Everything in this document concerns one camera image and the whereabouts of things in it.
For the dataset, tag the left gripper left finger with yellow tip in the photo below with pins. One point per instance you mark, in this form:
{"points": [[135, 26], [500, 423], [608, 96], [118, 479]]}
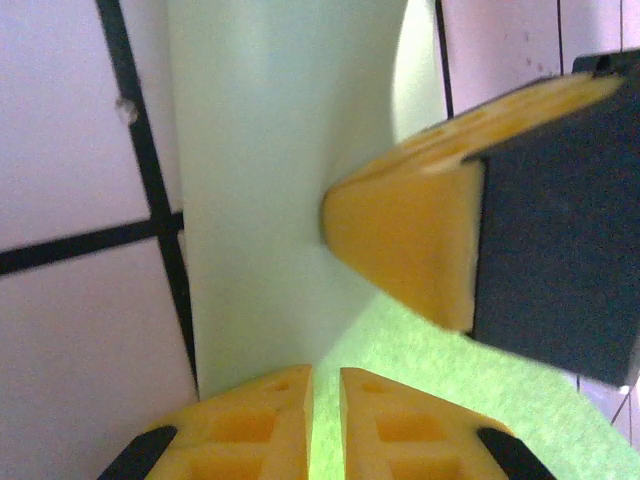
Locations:
{"points": [[240, 440]]}

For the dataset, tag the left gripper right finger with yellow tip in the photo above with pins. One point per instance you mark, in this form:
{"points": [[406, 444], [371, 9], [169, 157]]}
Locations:
{"points": [[415, 440]]}

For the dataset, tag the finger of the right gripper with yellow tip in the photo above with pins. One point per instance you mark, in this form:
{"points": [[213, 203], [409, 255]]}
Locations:
{"points": [[550, 240]]}

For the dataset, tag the green cloth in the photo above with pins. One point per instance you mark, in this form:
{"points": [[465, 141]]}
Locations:
{"points": [[250, 200]]}

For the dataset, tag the white gridded table mat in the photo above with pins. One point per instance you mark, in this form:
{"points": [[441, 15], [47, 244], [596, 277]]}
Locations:
{"points": [[60, 150]]}

